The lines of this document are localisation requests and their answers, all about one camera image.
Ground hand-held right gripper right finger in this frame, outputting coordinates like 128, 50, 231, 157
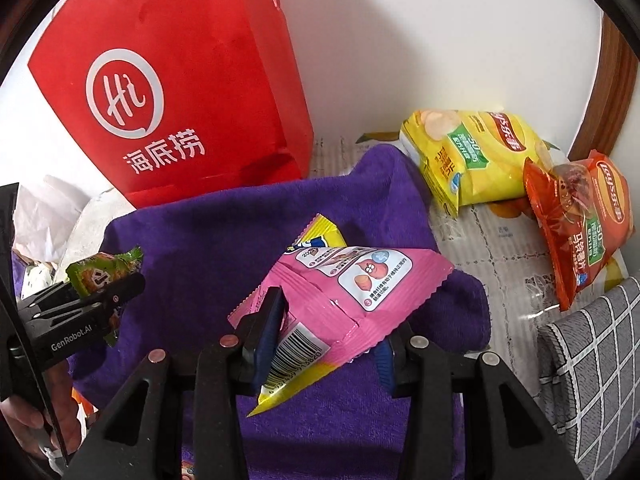
376, 321, 584, 480

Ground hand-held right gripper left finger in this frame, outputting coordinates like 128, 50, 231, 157
65, 286, 287, 480

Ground green snack packet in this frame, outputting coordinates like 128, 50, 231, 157
66, 246, 146, 346

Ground pink snack packet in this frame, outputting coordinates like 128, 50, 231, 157
227, 214, 455, 418

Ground person's left hand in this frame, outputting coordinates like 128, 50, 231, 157
0, 397, 59, 462

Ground purple towel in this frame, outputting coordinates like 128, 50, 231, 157
70, 144, 493, 480

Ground white crumpled plastic bag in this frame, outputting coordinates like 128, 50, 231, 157
12, 174, 88, 271

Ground grey checked cloth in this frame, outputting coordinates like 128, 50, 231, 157
537, 276, 640, 480

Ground orange chips bag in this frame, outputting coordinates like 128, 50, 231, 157
522, 149, 632, 312

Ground yellow chips bag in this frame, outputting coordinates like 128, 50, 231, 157
399, 109, 561, 219

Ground red paper bag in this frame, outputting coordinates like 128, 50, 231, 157
27, 0, 315, 209

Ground brown wooden frame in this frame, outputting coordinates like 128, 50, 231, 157
567, 12, 640, 163

